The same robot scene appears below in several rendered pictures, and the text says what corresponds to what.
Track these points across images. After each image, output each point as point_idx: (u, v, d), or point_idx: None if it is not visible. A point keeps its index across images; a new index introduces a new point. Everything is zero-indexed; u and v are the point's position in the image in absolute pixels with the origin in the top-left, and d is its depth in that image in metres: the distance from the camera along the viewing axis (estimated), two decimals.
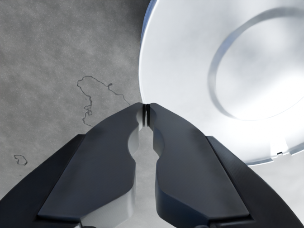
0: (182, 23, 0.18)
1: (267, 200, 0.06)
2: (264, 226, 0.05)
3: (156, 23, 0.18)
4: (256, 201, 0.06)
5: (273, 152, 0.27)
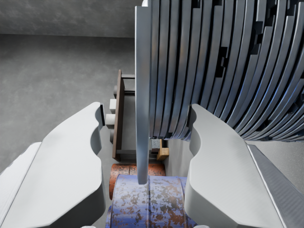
0: None
1: None
2: None
3: (148, 164, 0.14)
4: (296, 221, 0.05)
5: None
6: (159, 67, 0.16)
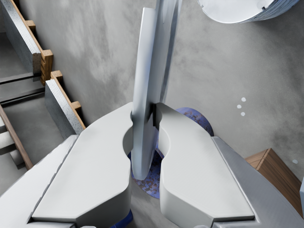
0: (148, 140, 0.17)
1: (273, 202, 0.06)
2: None
3: (144, 161, 0.15)
4: (262, 203, 0.06)
5: None
6: None
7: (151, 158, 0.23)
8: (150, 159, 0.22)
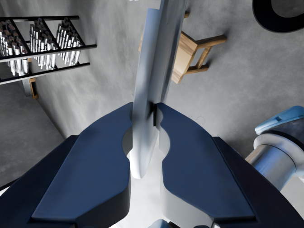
0: (148, 139, 0.17)
1: (273, 203, 0.06)
2: None
3: (143, 160, 0.15)
4: (262, 203, 0.06)
5: None
6: None
7: (149, 157, 0.23)
8: (149, 158, 0.23)
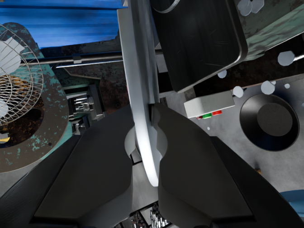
0: (154, 142, 0.17)
1: (271, 201, 0.06)
2: None
3: (156, 163, 0.14)
4: (259, 202, 0.06)
5: None
6: None
7: None
8: None
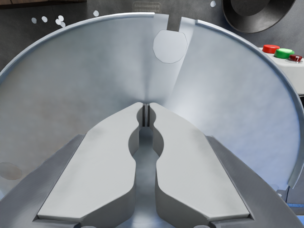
0: (71, 86, 0.13)
1: (267, 200, 0.06)
2: (264, 226, 0.05)
3: (35, 64, 0.12)
4: (256, 201, 0.06)
5: None
6: None
7: (162, 45, 0.12)
8: (153, 45, 0.12)
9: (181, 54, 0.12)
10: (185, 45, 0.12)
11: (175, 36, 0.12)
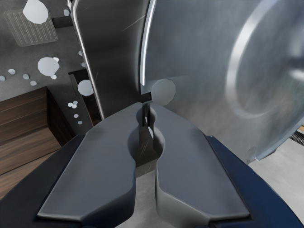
0: None
1: (267, 200, 0.06)
2: (264, 226, 0.05)
3: None
4: (256, 201, 0.06)
5: None
6: None
7: (163, 97, 0.14)
8: (163, 103, 0.15)
9: (167, 81, 0.13)
10: (160, 81, 0.13)
11: (155, 92, 0.13)
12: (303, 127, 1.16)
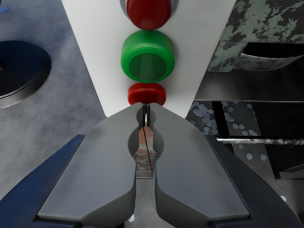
0: None
1: (267, 200, 0.06)
2: (264, 226, 0.05)
3: None
4: (256, 201, 0.06)
5: None
6: None
7: None
8: None
9: None
10: None
11: None
12: None
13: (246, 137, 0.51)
